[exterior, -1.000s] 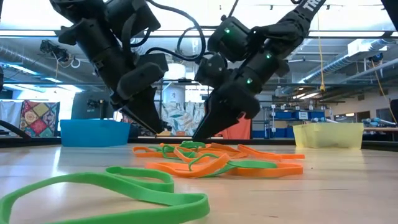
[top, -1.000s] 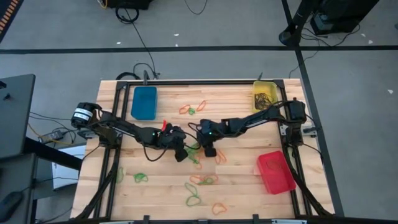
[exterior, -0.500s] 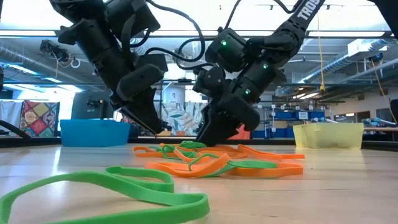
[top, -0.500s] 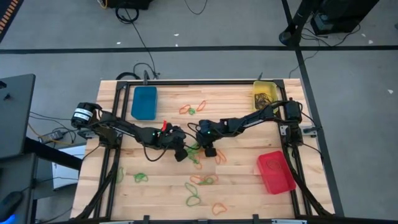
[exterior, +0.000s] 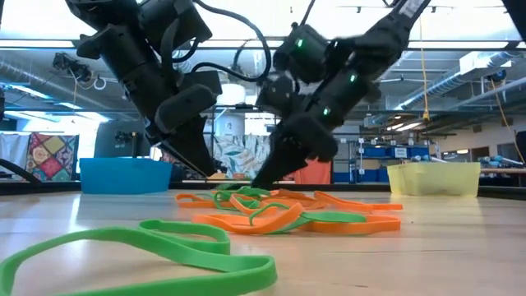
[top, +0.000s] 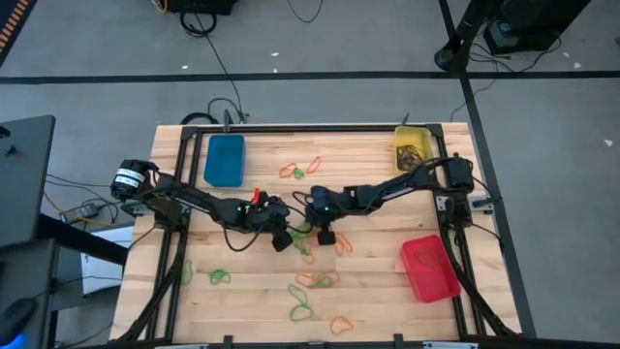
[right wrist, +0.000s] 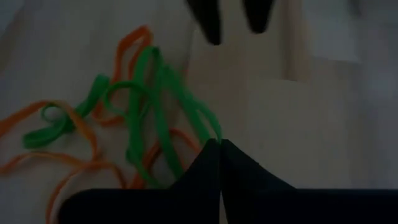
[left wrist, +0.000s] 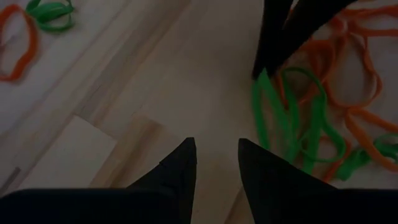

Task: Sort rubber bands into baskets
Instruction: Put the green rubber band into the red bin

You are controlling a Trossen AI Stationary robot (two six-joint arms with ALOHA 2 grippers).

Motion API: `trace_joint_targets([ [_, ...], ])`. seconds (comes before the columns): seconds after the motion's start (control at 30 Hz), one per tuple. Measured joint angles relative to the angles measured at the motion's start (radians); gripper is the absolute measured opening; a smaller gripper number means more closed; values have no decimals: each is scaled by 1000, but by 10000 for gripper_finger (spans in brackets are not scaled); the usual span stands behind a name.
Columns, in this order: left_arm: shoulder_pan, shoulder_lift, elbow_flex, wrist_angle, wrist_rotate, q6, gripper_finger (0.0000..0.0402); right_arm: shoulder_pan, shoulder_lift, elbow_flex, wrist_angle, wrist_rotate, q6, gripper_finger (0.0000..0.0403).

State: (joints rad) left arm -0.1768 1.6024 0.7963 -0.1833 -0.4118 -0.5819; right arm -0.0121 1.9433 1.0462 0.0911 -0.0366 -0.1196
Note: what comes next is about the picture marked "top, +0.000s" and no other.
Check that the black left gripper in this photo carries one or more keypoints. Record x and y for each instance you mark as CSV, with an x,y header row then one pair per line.
x,y
271,215

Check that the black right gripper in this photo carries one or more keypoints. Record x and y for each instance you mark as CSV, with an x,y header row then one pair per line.
x,y
322,206

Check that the blue plastic basket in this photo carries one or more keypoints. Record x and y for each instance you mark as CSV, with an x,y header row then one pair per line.
x,y
224,162

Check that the dark brown rubber band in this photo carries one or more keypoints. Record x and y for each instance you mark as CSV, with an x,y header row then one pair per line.
x,y
408,165
404,152
417,154

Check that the yellow plastic basket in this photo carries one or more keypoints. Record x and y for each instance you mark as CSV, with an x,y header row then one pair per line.
x,y
414,133

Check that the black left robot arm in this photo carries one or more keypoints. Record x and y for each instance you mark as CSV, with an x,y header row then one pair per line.
x,y
194,201

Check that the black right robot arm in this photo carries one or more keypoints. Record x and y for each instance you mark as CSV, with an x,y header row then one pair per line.
x,y
387,186

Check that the black table clamp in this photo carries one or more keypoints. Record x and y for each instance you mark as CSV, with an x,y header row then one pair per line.
x,y
398,340
227,341

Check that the black floor tape strip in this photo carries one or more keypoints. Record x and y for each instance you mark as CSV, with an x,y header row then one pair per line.
x,y
290,76
475,126

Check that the red plastic basket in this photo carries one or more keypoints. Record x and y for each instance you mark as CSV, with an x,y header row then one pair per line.
x,y
436,281

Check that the white box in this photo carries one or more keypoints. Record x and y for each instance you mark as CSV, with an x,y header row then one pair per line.
x,y
104,276

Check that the black power adapter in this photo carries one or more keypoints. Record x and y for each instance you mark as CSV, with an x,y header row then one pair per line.
x,y
82,212

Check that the black desk crossbar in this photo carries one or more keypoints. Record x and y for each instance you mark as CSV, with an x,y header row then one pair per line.
x,y
82,240

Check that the black pole stand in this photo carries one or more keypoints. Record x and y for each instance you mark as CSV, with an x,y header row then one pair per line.
x,y
448,55

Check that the black floor box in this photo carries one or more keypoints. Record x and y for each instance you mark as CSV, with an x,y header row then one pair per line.
x,y
203,5

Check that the grey desk top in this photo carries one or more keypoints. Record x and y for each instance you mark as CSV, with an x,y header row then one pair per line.
x,y
24,184

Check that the black computer mouse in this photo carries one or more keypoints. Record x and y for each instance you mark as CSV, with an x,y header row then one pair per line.
x,y
17,315

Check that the black equipment case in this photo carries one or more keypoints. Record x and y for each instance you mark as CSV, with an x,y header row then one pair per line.
x,y
533,19

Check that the black mat orange stripes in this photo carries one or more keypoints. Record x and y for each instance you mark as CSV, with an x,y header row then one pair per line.
x,y
9,19

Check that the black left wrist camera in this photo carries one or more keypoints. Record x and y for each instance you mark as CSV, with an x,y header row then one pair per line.
x,y
282,241

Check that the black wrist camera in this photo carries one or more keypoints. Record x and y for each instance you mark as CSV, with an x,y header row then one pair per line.
x,y
282,241
326,237

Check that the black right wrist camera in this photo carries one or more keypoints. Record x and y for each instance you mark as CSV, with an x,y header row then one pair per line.
x,y
326,237

